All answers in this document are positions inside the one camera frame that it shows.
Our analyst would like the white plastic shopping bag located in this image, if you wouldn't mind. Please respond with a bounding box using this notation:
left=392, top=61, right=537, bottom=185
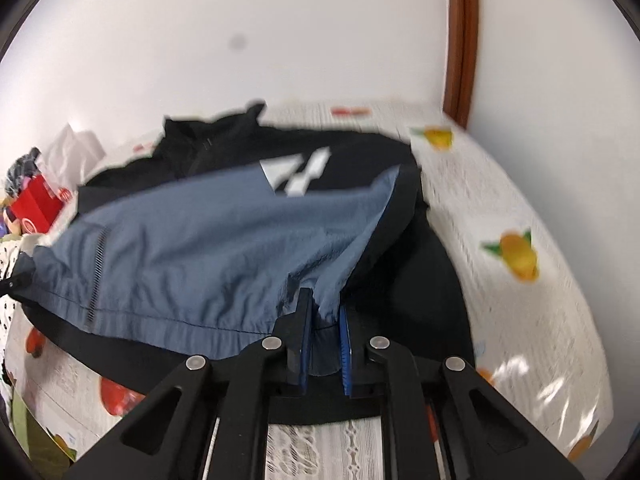
left=39, top=124, right=107, bottom=188

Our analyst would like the grey plaid cloth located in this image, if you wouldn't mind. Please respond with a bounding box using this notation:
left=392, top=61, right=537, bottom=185
left=4, top=147, right=43, bottom=198

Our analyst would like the green bed sheet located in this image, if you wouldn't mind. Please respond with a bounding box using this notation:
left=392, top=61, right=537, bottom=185
left=10, top=387, right=68, bottom=463

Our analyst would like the brown wooden door frame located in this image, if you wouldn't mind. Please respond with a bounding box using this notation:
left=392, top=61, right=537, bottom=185
left=442, top=0, right=481, bottom=129

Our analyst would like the red paper bag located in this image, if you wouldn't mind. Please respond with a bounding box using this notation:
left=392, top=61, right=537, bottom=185
left=9, top=175, right=77, bottom=236

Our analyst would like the black white blue zip jacket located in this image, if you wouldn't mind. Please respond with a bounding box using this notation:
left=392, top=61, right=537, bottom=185
left=15, top=102, right=476, bottom=423

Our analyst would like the fruit print bed sheet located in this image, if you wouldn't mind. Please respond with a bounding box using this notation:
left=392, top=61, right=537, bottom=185
left=0, top=100, right=617, bottom=480

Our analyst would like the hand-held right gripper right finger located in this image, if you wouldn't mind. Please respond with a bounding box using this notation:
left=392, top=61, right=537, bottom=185
left=339, top=305, right=586, bottom=480

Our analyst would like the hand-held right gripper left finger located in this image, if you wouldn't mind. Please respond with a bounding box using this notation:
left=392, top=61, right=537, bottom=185
left=62, top=287, right=315, bottom=480

